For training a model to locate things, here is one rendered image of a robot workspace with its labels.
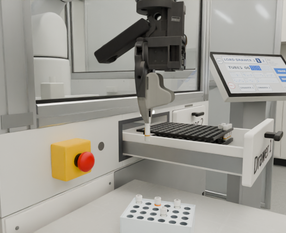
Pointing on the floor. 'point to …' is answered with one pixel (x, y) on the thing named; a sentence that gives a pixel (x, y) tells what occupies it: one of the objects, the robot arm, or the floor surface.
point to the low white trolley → (78, 219)
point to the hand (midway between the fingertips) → (144, 115)
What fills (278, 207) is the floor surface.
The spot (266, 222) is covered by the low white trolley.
